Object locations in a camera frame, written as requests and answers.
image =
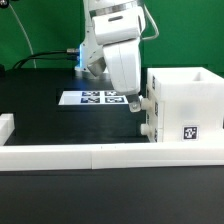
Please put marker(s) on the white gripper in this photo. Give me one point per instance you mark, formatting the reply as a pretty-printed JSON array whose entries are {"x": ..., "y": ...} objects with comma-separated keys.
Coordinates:
[{"x": 119, "y": 36}]

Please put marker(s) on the white drawer box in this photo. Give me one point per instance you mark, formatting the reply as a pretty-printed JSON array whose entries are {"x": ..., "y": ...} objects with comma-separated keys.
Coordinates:
[
  {"x": 152, "y": 131},
  {"x": 153, "y": 107}
]

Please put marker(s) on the white front drawer box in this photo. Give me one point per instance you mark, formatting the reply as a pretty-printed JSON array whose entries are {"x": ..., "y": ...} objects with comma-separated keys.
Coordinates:
[{"x": 152, "y": 131}]

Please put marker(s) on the white drawer cabinet frame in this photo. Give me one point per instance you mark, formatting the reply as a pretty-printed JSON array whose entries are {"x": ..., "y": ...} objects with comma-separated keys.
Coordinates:
[{"x": 193, "y": 103}]

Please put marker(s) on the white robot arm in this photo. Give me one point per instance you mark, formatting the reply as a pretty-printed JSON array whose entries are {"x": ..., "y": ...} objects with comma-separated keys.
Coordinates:
[{"x": 89, "y": 48}]

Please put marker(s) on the fiducial marker sheet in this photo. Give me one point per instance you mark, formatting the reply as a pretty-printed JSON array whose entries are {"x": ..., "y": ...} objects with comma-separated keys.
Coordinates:
[{"x": 94, "y": 97}]

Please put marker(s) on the white front fence rail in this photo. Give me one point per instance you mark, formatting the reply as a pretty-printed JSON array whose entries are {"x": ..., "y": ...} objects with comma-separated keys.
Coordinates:
[{"x": 102, "y": 156}]

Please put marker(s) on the white fence rail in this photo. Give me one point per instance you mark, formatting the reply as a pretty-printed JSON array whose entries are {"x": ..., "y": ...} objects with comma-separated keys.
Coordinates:
[
  {"x": 6, "y": 127},
  {"x": 102, "y": 156}
]

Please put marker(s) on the white left fence rail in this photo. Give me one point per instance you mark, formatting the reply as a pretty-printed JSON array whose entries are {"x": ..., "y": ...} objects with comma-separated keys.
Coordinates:
[{"x": 6, "y": 127}]

